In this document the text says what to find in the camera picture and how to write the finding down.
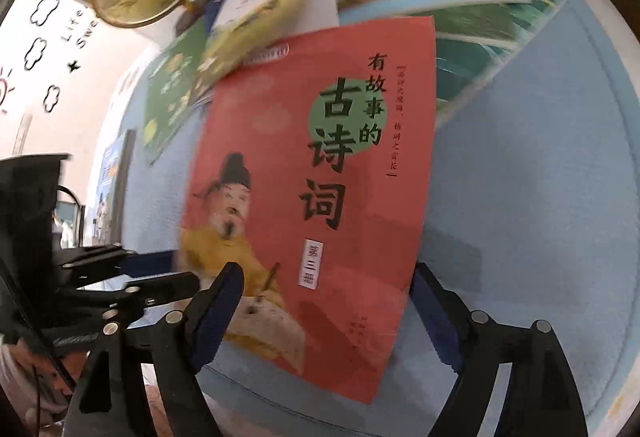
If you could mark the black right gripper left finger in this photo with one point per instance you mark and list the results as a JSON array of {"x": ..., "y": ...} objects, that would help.
[{"x": 110, "y": 398}]

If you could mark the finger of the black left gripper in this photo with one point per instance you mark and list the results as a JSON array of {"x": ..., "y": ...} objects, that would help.
[
  {"x": 84, "y": 259},
  {"x": 130, "y": 302}
]

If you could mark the green flower cover book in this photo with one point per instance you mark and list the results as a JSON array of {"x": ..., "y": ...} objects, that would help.
[{"x": 169, "y": 91}]

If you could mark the red poetry book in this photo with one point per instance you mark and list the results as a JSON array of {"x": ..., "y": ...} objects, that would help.
[{"x": 312, "y": 175}]

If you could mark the white yellow rabbit book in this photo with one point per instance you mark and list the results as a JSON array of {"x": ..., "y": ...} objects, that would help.
[{"x": 244, "y": 28}]

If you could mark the person left hand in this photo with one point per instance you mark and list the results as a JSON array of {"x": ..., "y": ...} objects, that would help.
[{"x": 33, "y": 397}]

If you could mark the blue desk mat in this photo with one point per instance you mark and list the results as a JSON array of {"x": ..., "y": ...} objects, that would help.
[{"x": 533, "y": 214}]

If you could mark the dark wooden globe base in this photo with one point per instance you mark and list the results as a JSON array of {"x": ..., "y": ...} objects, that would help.
[{"x": 193, "y": 12}]

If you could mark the teal fish cover book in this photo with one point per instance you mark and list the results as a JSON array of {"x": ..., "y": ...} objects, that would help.
[{"x": 474, "y": 42}]

